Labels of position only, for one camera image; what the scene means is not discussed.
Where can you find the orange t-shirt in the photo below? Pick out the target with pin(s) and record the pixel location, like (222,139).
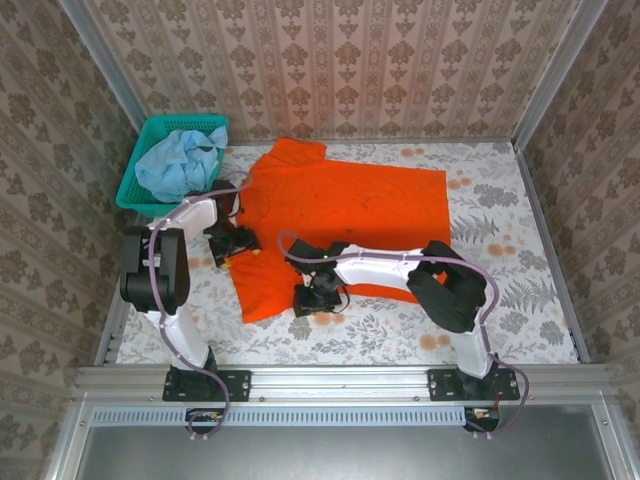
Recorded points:
(350,200)

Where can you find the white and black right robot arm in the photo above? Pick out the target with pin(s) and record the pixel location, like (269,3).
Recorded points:
(380,275)

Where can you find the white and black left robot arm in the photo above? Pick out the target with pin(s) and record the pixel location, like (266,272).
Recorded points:
(175,330)

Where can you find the light blue t-shirt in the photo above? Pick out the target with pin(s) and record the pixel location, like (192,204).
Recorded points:
(175,165)

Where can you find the floral table cover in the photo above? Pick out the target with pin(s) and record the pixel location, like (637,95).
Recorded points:
(380,335)

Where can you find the teal plastic basket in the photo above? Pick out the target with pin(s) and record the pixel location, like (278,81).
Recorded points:
(131,192)

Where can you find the grey metal panel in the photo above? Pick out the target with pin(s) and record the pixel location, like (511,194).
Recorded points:
(325,455)

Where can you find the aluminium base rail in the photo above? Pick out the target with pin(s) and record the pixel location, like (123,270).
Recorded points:
(340,382)

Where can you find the aluminium table edge rail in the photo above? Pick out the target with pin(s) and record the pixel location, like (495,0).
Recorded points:
(111,340)
(550,250)

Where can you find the aluminium frame post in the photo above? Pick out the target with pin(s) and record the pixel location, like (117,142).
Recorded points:
(555,70)
(100,50)

